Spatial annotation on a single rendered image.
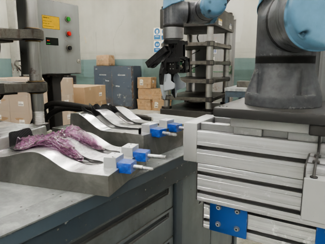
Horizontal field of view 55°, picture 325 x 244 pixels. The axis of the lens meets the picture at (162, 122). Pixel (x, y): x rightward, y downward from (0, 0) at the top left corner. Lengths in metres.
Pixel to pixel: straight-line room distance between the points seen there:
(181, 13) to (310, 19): 0.69
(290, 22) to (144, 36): 7.94
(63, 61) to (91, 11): 7.58
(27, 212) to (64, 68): 1.24
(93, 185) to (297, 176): 0.47
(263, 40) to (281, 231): 0.41
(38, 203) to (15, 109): 4.59
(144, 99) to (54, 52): 6.22
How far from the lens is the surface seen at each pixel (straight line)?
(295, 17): 0.50
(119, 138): 1.11
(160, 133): 1.06
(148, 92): 7.90
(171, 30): 1.12
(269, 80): 0.64
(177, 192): 1.25
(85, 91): 5.67
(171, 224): 1.30
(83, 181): 0.82
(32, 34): 1.62
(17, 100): 5.31
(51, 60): 1.85
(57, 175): 0.86
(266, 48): 0.65
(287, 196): 0.68
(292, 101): 0.63
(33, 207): 0.79
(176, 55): 1.13
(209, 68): 4.95
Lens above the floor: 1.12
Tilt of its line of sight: 10 degrees down
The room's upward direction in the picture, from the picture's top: straight up
